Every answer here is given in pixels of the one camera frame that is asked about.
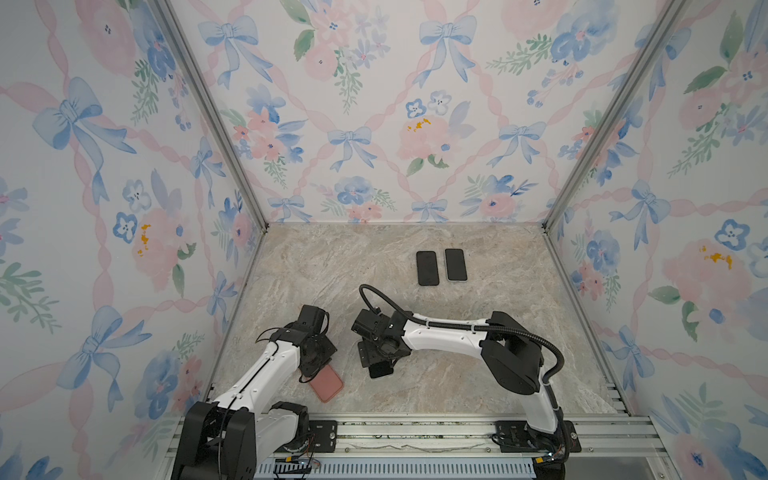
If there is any pink phone case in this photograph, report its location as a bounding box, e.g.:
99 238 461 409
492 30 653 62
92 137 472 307
309 365 344 403

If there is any black phone case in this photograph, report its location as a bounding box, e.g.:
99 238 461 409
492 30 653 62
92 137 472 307
416 251 440 286

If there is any light blue phone case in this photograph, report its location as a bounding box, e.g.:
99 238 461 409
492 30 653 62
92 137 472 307
445 248 468 282

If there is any black phone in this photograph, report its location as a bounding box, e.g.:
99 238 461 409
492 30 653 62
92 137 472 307
367 361 394 379

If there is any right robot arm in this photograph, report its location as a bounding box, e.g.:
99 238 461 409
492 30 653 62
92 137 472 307
351 309 565 442

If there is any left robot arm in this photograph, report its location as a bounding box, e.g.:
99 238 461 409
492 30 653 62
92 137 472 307
170 327 336 479

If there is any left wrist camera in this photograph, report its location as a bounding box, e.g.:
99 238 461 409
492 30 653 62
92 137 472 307
294 305 330 335

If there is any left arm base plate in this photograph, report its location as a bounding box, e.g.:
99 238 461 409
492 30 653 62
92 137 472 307
278 420 338 455

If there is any aluminium rail frame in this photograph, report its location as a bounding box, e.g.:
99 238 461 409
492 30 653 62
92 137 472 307
152 383 679 480

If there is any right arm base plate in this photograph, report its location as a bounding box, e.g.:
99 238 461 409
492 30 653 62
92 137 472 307
490 421 582 456

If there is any left aluminium corner post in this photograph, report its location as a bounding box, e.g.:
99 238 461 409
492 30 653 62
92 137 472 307
148 0 268 235

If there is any aluminium corner post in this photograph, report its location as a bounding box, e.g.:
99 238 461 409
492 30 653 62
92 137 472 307
148 0 268 235
542 0 689 239

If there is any right aluminium corner post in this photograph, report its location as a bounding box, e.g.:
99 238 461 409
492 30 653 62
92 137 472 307
542 0 689 239

